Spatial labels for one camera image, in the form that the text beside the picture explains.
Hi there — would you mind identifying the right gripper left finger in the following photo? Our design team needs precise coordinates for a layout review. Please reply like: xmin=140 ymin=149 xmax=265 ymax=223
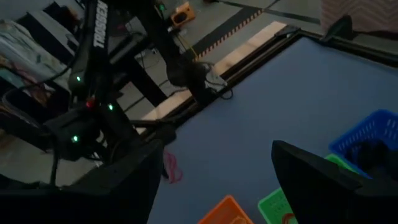
xmin=0 ymin=140 xmax=164 ymax=224

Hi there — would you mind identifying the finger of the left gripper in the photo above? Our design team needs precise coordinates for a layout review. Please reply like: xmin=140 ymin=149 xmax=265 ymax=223
xmin=152 ymin=124 xmax=177 ymax=146

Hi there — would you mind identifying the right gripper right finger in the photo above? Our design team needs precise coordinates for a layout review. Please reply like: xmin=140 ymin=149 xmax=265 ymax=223
xmin=272 ymin=140 xmax=398 ymax=224

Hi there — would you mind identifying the pink rubber band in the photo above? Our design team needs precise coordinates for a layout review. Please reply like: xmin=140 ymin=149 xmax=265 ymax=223
xmin=163 ymin=149 xmax=184 ymax=185

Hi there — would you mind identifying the red rubber band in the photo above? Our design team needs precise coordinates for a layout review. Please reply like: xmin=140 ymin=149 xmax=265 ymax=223
xmin=281 ymin=212 xmax=296 ymax=224

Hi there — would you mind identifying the yellow rubber band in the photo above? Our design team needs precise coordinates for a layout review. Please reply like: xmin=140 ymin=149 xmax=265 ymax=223
xmin=228 ymin=214 xmax=249 ymax=224

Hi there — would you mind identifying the green plastic basket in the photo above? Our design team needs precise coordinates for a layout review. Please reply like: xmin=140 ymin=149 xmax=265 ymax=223
xmin=257 ymin=153 xmax=361 ymax=224

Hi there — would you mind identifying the blue plastic basket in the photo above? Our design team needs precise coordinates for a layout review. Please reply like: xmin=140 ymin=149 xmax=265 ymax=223
xmin=328 ymin=108 xmax=398 ymax=180

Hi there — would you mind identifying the orange plastic basket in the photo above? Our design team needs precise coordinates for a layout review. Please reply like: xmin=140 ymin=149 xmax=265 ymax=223
xmin=197 ymin=195 xmax=255 ymax=224

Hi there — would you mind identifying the pale floral cloth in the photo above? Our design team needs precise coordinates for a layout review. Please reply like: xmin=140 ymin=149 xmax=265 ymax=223
xmin=0 ymin=18 xmax=71 ymax=94

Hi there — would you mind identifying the blue table mat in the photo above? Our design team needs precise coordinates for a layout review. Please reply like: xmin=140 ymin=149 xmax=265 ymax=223
xmin=146 ymin=36 xmax=398 ymax=224

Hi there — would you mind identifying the orange speaker box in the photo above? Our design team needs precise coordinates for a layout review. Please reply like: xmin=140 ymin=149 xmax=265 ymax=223
xmin=170 ymin=1 xmax=197 ymax=29

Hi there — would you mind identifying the pink chevron cloth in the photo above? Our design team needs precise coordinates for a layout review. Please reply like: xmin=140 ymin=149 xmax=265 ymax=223
xmin=320 ymin=0 xmax=398 ymax=34

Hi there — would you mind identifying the black table frame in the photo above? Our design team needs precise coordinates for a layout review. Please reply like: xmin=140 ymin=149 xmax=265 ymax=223
xmin=130 ymin=24 xmax=398 ymax=138

